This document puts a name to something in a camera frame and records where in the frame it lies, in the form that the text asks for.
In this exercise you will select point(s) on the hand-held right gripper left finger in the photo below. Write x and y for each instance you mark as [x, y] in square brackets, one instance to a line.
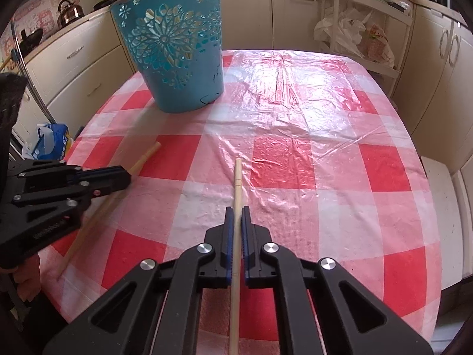
[230, 251]

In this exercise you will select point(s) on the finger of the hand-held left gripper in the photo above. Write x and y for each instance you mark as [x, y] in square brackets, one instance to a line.
[103, 171]
[111, 184]

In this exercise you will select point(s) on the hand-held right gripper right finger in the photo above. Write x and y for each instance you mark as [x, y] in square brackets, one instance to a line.
[244, 244]

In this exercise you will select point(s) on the wooden chopstick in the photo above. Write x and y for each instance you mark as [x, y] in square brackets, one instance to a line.
[238, 188]
[146, 157]

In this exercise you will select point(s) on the blue cutout plastic basket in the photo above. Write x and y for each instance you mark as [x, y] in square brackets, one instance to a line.
[184, 85]

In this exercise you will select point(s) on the person's left hand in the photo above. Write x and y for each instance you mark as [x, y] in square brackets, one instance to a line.
[27, 277]

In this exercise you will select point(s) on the blue printed bag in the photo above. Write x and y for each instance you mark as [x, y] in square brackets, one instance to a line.
[50, 140]

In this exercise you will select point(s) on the red checked tablecloth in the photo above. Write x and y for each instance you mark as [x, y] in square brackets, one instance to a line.
[295, 162]

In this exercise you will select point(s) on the cream kitchen base cabinet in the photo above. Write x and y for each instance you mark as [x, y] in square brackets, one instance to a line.
[443, 74]
[295, 7]
[81, 63]

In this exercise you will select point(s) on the black wok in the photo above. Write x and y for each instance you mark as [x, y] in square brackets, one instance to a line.
[31, 37]

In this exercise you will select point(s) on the metal kettle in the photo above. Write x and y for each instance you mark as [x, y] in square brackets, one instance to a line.
[69, 12]

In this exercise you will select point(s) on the black flat pan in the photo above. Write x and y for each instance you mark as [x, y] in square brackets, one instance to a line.
[107, 3]

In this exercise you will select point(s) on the white stool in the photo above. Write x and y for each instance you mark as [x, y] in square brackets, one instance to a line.
[441, 222]

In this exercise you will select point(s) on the white plastic bag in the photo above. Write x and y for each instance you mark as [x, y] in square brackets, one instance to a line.
[343, 26]

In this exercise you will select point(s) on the orange printed plastic bag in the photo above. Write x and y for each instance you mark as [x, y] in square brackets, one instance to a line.
[377, 42]

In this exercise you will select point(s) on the white kitchen trolley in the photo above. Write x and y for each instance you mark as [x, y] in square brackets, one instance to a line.
[403, 16]

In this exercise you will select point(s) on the pink wall stickers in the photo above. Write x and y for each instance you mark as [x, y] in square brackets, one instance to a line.
[48, 16]

